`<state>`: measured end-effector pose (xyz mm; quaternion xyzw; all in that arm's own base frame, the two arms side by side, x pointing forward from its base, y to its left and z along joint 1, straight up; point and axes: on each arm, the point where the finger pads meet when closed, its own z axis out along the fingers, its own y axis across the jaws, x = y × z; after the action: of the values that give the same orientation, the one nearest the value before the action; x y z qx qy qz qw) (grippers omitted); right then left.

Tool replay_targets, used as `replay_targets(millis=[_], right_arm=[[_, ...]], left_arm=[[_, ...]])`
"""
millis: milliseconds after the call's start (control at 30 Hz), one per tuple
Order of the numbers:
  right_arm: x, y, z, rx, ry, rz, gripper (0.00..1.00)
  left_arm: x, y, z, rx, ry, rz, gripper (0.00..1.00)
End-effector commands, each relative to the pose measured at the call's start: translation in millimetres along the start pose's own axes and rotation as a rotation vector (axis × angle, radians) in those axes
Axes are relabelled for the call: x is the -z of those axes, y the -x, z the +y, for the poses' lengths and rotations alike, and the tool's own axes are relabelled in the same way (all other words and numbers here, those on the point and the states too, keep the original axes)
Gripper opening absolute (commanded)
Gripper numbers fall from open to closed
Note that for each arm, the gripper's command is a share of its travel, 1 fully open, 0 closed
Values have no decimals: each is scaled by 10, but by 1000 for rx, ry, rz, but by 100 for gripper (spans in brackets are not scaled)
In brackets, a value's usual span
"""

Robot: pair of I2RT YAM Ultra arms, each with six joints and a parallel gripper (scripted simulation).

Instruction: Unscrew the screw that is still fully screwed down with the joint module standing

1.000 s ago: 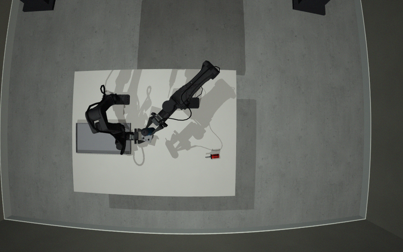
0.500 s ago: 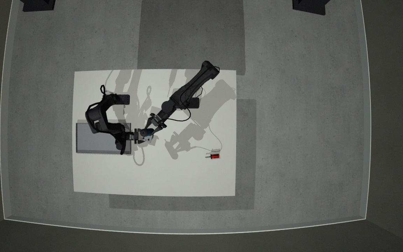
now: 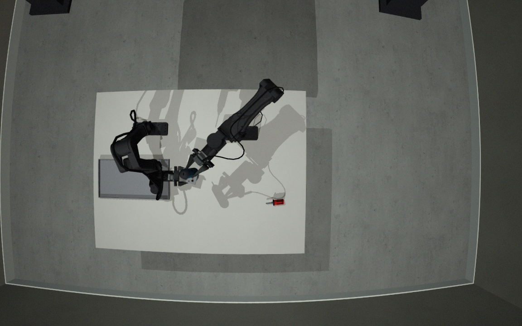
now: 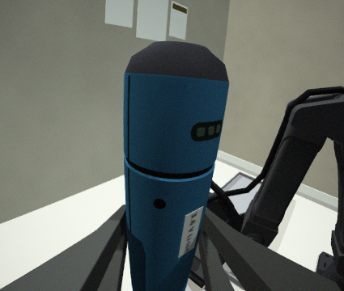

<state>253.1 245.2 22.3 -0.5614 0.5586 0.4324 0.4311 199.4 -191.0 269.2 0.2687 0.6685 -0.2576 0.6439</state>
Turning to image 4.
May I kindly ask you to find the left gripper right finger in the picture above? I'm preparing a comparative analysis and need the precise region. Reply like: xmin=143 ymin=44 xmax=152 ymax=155
xmin=198 ymin=208 xmax=341 ymax=291

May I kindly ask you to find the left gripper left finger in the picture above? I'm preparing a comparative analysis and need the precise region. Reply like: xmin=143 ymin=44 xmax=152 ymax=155
xmin=0 ymin=205 xmax=128 ymax=291

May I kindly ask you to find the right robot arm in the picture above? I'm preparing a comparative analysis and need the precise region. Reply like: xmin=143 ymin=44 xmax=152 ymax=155
xmin=234 ymin=93 xmax=344 ymax=291

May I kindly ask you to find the dark blue electric screwdriver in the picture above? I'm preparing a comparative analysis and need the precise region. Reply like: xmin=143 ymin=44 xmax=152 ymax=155
xmin=123 ymin=41 xmax=229 ymax=291

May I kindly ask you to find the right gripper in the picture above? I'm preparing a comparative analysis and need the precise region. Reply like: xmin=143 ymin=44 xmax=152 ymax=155
xmin=189 ymin=254 xmax=225 ymax=288

